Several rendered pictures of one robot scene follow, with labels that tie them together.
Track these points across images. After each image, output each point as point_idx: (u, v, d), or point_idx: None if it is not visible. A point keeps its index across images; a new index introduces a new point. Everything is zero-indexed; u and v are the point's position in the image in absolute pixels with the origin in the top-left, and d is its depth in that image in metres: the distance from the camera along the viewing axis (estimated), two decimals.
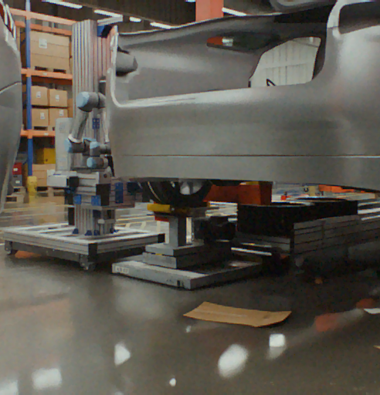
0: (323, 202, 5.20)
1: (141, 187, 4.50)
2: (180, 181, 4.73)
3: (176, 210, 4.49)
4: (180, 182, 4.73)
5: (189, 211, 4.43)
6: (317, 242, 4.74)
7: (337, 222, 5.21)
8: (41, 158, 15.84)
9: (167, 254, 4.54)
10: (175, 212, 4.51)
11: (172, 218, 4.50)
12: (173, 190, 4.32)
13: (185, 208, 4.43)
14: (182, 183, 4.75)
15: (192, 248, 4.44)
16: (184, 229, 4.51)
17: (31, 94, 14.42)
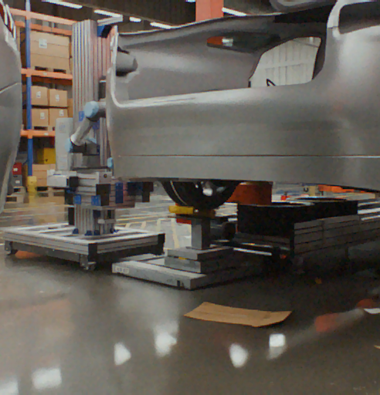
0: (323, 202, 5.20)
1: (163, 188, 4.34)
2: (202, 182, 4.57)
3: (199, 212, 4.33)
4: (202, 183, 4.56)
5: (213, 214, 4.26)
6: (317, 242, 4.74)
7: (337, 222, 5.21)
8: (41, 158, 15.84)
9: (190, 258, 4.37)
10: (198, 214, 4.34)
11: (195, 221, 4.33)
12: (197, 191, 4.15)
13: (209, 211, 4.27)
14: (205, 183, 4.58)
15: (216, 251, 4.28)
16: (207, 232, 4.35)
17: (31, 94, 14.42)
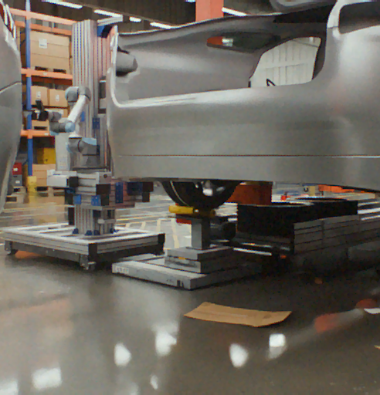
0: (323, 202, 5.20)
1: (163, 188, 4.34)
2: (202, 182, 4.57)
3: (199, 212, 4.33)
4: (202, 183, 4.56)
5: (213, 214, 4.26)
6: (317, 242, 4.74)
7: (337, 222, 5.21)
8: (41, 158, 15.84)
9: (190, 258, 4.37)
10: (198, 214, 4.34)
11: (195, 221, 4.33)
12: (197, 191, 4.15)
13: (209, 211, 4.27)
14: (205, 183, 4.58)
15: (216, 251, 4.28)
16: (207, 232, 4.35)
17: (31, 94, 14.42)
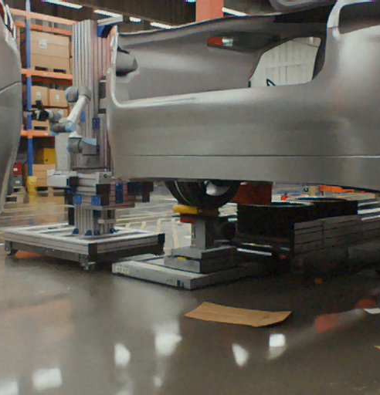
0: (323, 202, 5.20)
1: (167, 188, 4.38)
2: (206, 182, 4.61)
3: (203, 211, 4.37)
4: (206, 183, 4.60)
5: (217, 213, 4.30)
6: (317, 242, 4.74)
7: (337, 222, 5.21)
8: (41, 158, 15.84)
9: (189, 258, 4.38)
10: (202, 214, 4.38)
11: (199, 220, 4.37)
12: (201, 191, 4.19)
13: (213, 210, 4.31)
14: (208, 183, 4.62)
15: (220, 251, 4.32)
16: (211, 231, 4.39)
17: (31, 94, 14.42)
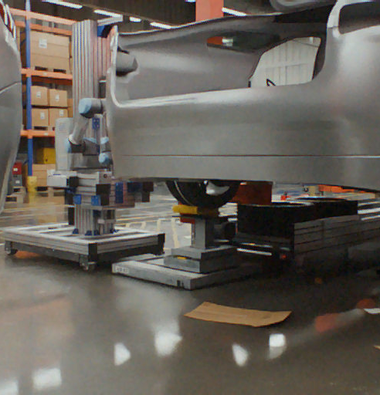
0: (323, 202, 5.20)
1: (167, 188, 4.38)
2: (205, 182, 4.61)
3: (203, 211, 4.37)
4: (205, 183, 4.60)
5: (217, 213, 4.30)
6: (317, 242, 4.74)
7: (337, 222, 5.21)
8: (41, 158, 15.84)
9: (189, 258, 4.38)
10: (202, 214, 4.38)
11: (199, 220, 4.37)
12: (201, 191, 4.19)
13: (213, 210, 4.31)
14: (208, 183, 4.62)
15: (220, 251, 4.32)
16: (211, 231, 4.39)
17: (31, 94, 14.42)
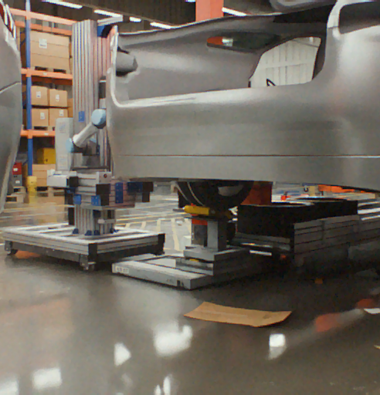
0: (323, 202, 5.20)
1: (178, 188, 4.29)
2: None
3: (215, 213, 4.28)
4: None
5: (229, 214, 4.22)
6: (317, 242, 4.74)
7: (337, 222, 5.21)
8: (41, 158, 15.84)
9: (201, 261, 4.29)
10: (215, 214, 4.30)
11: (212, 221, 4.29)
12: (214, 192, 4.11)
13: (226, 211, 4.22)
14: None
15: (232, 252, 4.23)
16: (223, 233, 4.30)
17: (31, 94, 14.42)
